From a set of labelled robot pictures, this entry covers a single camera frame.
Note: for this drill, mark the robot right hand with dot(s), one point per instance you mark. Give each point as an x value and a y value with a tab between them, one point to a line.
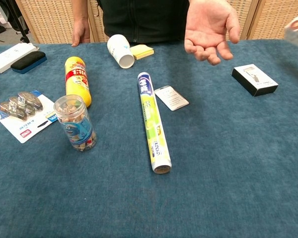
296	39

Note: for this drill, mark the person's right hand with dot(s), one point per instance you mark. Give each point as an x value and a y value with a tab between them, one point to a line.
80	32

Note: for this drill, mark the person's left hand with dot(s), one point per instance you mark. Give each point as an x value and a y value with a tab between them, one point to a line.
208	27

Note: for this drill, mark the person's right forearm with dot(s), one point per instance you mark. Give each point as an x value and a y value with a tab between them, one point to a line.
80	10

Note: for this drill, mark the person torso in black jacket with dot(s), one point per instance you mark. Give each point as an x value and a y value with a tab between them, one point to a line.
144	19

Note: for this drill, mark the long toothpaste box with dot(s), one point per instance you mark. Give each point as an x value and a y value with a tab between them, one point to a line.
152	124

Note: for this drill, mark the beige woven folding screen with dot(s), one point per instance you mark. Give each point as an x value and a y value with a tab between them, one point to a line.
52	19

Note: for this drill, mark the white paper cup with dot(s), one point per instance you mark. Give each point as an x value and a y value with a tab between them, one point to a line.
120	50

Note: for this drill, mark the yellow squeeze bottle red label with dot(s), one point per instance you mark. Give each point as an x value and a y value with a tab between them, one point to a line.
77	79

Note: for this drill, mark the white box with black sides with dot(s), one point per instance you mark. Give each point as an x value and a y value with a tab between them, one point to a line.
254	79

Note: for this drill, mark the black tripod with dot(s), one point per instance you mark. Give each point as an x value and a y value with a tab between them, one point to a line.
21	27

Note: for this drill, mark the black whiteboard eraser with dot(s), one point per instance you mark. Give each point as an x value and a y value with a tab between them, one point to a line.
28	62

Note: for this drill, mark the yellow sticky note pad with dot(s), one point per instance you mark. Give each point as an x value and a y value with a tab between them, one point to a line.
142	51

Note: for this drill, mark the long flat white box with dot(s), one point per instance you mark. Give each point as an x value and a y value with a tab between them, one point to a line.
10	57

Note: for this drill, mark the small white card packet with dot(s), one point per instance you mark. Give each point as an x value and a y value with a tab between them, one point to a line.
171	98

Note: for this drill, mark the clear plastic jar with cartoon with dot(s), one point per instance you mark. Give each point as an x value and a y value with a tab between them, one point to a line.
75	124

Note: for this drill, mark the blue binder clip package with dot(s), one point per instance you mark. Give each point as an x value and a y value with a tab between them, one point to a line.
27	119

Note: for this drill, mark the blue felt table mat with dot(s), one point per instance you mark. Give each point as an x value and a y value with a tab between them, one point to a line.
213	161

